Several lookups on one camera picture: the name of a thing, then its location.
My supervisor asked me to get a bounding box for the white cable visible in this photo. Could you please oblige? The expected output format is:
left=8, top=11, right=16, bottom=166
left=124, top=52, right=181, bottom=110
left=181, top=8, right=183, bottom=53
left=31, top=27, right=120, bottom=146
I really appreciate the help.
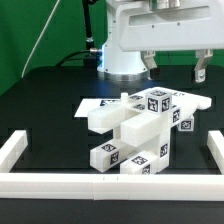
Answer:
left=21, top=0, right=62, bottom=79

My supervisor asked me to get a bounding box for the white chair back frame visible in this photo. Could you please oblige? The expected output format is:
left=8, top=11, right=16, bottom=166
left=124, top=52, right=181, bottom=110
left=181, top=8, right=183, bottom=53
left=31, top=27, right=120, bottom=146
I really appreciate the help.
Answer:
left=88, top=87, right=212, bottom=147

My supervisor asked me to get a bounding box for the black camera pole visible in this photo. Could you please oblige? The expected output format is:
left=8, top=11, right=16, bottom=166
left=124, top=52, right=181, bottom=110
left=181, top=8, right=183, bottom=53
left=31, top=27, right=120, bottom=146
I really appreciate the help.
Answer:
left=82, top=0, right=94, bottom=49

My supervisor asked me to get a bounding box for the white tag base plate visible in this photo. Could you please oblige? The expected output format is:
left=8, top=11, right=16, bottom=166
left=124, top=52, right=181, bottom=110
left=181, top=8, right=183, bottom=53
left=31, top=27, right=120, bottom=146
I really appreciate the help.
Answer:
left=74, top=98, right=117, bottom=118

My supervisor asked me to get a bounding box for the white chair seat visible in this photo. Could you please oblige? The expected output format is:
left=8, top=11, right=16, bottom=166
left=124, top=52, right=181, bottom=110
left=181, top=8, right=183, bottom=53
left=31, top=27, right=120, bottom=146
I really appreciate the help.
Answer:
left=121, top=95, right=182, bottom=174

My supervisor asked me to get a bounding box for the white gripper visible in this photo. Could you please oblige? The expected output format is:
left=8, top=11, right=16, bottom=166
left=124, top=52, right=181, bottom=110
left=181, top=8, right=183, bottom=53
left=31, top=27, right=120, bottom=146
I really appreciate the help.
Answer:
left=116, top=0, right=224, bottom=83

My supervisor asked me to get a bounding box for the white left fence bar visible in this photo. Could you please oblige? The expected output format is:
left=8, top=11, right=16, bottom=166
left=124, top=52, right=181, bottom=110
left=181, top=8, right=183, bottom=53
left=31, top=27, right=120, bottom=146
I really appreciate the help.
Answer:
left=0, top=130, right=28, bottom=173

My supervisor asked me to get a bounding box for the white right fence bar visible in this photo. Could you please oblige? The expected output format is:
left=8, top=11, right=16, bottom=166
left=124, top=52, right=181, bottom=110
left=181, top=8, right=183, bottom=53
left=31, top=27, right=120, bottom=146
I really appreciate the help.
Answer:
left=207, top=130, right=224, bottom=175

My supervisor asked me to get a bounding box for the black cable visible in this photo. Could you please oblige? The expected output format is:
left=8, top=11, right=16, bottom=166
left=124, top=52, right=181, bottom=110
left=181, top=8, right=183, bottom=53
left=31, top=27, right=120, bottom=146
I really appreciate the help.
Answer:
left=54, top=48, right=103, bottom=68

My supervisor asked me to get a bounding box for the white chair nut cube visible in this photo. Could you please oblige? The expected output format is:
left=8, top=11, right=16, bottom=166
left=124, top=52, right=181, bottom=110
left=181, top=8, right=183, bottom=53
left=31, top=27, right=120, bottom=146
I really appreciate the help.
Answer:
left=146, top=89, right=172, bottom=114
left=177, top=115, right=194, bottom=132

